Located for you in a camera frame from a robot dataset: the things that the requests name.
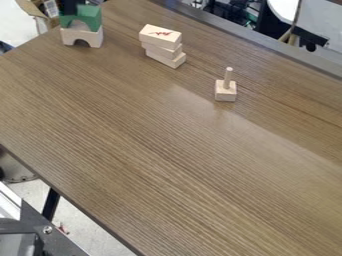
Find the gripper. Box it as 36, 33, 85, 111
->
58, 0, 81, 17

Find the plain wooden block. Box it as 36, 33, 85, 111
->
144, 48, 189, 70
140, 41, 185, 61

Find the wooden block with red mark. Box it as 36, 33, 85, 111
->
137, 23, 185, 51

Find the black metal frame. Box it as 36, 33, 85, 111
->
0, 199, 93, 256

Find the green arch block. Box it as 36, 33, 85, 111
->
57, 3, 105, 33

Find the white arch block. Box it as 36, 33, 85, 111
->
58, 19, 106, 50

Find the wooden cube with peg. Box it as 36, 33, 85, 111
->
213, 66, 240, 103

